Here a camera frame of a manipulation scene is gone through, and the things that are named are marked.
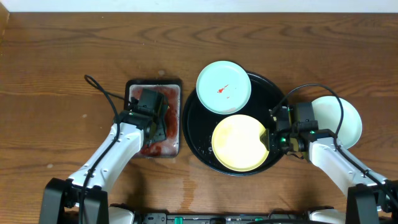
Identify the light blue plate bottom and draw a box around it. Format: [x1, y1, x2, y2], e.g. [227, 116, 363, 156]
[312, 96, 363, 149]

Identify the light blue plate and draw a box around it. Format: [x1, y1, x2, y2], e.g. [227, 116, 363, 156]
[196, 61, 251, 114]
[312, 96, 363, 149]

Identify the light blue plate top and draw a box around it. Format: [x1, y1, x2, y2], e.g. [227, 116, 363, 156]
[196, 61, 251, 114]

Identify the rectangular black water tray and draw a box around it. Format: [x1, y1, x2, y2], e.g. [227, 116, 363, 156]
[124, 78, 182, 158]

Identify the yellow plate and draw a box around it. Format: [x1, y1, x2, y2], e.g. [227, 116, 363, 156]
[211, 114, 269, 172]

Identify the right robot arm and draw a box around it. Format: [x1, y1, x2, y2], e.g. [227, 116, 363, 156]
[266, 103, 397, 223]

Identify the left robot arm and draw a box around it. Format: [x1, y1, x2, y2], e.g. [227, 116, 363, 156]
[39, 105, 179, 223]

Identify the round black tray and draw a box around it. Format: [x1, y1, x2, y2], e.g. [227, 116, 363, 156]
[182, 72, 284, 176]

